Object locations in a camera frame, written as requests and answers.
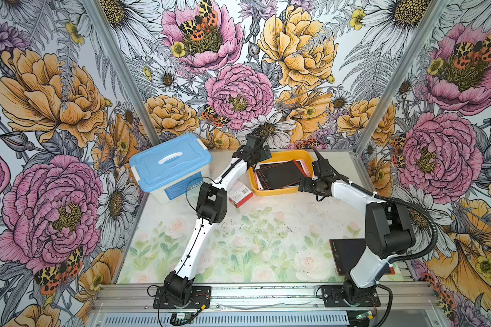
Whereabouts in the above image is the yellow storage tray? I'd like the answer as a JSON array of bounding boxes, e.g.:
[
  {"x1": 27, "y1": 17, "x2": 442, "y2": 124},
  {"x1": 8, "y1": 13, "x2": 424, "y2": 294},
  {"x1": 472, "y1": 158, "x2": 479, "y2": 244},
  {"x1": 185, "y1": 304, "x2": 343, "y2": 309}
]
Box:
[{"x1": 247, "y1": 150, "x2": 313, "y2": 197}]

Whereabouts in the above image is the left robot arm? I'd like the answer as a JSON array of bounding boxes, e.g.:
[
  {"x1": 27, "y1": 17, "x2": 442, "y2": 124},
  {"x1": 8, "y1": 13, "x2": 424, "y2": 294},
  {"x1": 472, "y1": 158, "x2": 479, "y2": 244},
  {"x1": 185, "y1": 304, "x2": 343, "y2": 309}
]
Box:
[{"x1": 162, "y1": 133, "x2": 271, "y2": 307}]

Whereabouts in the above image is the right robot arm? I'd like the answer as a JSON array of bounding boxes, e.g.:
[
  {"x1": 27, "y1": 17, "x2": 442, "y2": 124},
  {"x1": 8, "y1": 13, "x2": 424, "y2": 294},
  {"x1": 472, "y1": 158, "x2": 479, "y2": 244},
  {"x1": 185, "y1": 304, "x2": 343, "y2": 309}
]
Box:
[{"x1": 299, "y1": 154, "x2": 415, "y2": 305}]

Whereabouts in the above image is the blue lidded storage box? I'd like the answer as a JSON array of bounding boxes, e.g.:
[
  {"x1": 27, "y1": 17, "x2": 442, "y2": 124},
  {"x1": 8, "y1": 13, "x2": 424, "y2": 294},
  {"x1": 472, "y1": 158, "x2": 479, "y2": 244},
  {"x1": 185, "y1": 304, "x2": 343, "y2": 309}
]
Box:
[{"x1": 130, "y1": 134, "x2": 212, "y2": 204}]

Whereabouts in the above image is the small red white carton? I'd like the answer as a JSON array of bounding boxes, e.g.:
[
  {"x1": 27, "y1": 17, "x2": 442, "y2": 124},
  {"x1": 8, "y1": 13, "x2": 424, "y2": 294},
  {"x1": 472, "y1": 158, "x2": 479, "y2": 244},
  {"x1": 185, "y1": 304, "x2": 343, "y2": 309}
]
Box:
[{"x1": 228, "y1": 181, "x2": 254, "y2": 208}]

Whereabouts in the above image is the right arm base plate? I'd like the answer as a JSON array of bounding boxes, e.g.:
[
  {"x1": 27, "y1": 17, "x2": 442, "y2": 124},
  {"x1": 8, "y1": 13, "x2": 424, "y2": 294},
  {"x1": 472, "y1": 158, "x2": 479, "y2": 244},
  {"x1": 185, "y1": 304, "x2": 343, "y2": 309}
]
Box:
[{"x1": 317, "y1": 283, "x2": 381, "y2": 308}]

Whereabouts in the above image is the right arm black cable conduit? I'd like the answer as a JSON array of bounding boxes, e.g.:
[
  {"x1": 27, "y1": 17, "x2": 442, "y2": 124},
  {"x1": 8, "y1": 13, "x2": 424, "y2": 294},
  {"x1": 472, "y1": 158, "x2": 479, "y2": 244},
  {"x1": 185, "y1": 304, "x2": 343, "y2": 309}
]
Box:
[{"x1": 312, "y1": 148, "x2": 439, "y2": 264}]

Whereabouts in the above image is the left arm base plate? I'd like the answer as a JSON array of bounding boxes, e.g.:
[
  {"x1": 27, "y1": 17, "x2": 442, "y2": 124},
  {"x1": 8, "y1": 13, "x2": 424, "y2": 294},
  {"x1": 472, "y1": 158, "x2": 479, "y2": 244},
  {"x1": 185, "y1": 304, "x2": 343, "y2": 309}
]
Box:
[{"x1": 153, "y1": 286, "x2": 212, "y2": 309}]

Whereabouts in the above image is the aluminium front rail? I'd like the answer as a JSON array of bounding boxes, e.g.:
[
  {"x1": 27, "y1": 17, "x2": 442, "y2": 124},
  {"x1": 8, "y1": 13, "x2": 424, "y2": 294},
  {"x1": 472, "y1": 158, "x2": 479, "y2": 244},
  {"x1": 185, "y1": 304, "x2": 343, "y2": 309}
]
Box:
[{"x1": 87, "y1": 282, "x2": 451, "y2": 326}]

